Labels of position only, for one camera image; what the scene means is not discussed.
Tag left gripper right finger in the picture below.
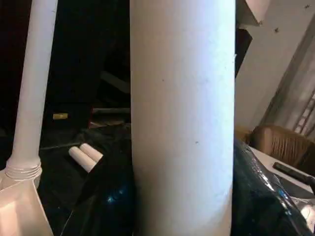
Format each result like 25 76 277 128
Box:
230 140 315 236

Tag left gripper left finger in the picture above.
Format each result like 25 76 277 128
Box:
60 150 136 236

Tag white plastic table top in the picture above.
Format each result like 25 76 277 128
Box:
0 167 54 236

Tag black remote control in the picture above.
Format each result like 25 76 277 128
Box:
273 161 315 186

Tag brown wicker chair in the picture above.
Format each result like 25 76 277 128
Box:
249 124 315 177

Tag black mat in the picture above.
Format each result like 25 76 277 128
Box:
0 120 136 236

